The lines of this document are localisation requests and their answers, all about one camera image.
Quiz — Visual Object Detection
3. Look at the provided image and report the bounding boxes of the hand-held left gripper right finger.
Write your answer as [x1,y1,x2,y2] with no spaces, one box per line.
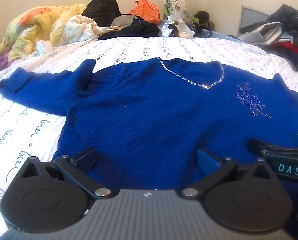
[181,149,275,200]

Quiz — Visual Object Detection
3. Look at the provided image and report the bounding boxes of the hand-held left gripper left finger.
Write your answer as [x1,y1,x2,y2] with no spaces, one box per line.
[22,147,112,199]

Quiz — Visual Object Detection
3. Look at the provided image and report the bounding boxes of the blue beaded sweater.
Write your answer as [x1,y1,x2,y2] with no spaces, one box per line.
[0,57,298,205]

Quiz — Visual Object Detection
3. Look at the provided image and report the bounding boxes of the pile of mixed clothes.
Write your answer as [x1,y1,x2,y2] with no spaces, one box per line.
[228,4,298,78]

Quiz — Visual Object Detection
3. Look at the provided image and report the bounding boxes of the white printed bed sheet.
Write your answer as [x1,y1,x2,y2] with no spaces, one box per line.
[0,36,298,233]

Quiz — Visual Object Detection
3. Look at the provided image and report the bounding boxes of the grey board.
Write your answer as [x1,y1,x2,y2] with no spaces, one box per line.
[239,5,271,38]

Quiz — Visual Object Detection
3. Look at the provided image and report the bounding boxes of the white crumpled quilt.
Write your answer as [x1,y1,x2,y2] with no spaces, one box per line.
[64,15,114,42]

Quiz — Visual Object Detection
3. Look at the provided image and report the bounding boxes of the white crumpled plastic bag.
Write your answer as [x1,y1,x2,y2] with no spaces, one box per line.
[160,14,196,39]

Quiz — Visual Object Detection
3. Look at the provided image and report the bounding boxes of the brown plush toy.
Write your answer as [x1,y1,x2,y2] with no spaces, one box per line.
[194,10,215,30]

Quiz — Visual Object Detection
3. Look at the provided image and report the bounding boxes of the green plastic chair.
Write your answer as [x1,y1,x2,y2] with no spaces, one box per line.
[164,6,202,24]

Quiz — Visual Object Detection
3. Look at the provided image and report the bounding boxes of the dark navy garment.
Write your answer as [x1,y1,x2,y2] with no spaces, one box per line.
[99,16,162,40]

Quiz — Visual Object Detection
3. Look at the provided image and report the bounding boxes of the yellow patterned quilt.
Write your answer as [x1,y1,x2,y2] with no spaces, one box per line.
[2,4,89,62]

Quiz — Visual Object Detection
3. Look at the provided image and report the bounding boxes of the grey garment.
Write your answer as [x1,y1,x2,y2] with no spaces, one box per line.
[111,14,137,28]

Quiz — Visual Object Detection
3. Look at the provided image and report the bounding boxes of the black hat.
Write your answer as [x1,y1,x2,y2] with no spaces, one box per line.
[81,0,121,27]

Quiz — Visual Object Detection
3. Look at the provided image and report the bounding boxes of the floral pillow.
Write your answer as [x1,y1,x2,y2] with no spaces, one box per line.
[165,0,191,22]

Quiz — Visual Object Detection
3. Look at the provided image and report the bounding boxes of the orange plastic bag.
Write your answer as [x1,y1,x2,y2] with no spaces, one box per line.
[129,0,161,24]

